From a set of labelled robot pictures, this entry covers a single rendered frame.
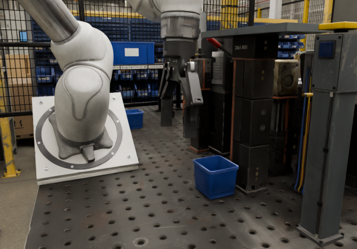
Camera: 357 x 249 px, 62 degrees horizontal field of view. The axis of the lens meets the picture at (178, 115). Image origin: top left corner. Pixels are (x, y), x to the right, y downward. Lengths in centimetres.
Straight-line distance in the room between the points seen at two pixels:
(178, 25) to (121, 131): 56
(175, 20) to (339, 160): 45
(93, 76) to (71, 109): 11
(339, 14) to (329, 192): 366
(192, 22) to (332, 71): 30
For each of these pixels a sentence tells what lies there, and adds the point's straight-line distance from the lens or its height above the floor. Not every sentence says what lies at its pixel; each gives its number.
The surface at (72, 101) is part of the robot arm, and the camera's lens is 88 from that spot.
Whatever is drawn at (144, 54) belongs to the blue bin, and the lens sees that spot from 183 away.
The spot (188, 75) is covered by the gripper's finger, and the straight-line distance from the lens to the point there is 64.
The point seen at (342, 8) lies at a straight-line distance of 430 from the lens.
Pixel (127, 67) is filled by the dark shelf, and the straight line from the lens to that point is 176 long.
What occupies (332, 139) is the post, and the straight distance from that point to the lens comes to 67.
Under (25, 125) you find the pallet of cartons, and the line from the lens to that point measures 392.
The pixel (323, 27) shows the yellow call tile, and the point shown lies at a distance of 68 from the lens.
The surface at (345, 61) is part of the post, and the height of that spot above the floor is 109.
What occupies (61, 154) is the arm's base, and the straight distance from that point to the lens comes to 104.
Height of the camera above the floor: 111
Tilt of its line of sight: 12 degrees down
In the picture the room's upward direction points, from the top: straight up
